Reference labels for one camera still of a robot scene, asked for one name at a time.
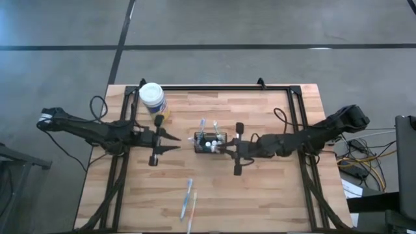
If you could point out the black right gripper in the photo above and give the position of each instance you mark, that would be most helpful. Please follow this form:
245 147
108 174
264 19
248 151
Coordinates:
248 149

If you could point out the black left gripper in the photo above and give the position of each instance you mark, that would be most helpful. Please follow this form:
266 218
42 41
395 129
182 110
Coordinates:
144 138

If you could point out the blue toothpaste tube white cap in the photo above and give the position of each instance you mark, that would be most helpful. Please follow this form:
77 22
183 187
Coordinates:
208 143
214 142

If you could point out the green and white toothbrush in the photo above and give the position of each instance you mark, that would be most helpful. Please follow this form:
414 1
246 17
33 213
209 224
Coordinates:
217 128

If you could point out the orange and white toothbrush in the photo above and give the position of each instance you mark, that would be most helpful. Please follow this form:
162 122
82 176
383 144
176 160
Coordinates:
192 211

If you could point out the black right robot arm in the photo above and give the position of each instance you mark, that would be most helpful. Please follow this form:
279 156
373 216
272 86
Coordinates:
308 139

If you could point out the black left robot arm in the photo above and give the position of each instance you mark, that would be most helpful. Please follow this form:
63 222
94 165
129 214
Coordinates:
91 130

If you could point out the Lysol wipes canister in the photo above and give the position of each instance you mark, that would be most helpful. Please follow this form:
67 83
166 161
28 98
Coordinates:
154 100

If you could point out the black table clamp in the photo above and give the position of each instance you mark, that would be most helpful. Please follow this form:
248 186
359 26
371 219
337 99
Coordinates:
261 83
142 82

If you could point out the black power brick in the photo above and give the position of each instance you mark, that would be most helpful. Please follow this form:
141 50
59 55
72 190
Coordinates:
356 172

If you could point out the white paper sheet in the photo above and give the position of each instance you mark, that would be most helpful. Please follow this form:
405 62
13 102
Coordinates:
351 190

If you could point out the grey metal stand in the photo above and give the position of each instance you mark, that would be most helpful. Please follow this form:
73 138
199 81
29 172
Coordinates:
19 157

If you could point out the black aluminium table frame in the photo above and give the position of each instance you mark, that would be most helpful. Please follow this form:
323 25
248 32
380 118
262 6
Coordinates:
227 87

